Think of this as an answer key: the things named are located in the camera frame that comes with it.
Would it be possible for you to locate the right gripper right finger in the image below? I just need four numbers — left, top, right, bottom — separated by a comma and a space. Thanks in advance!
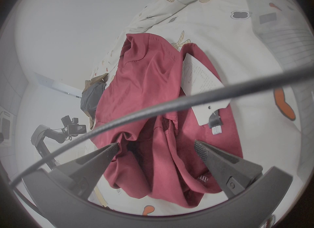
194, 139, 264, 200

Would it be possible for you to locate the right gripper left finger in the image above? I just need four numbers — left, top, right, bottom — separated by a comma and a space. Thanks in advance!
50, 143, 121, 200

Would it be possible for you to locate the dark red garment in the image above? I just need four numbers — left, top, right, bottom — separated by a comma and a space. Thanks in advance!
89, 33, 244, 209

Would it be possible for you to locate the pile of clothes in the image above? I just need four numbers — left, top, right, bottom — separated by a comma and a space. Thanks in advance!
80, 73, 109, 130

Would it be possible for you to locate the black cable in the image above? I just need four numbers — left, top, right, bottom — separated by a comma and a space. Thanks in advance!
9, 68, 314, 191

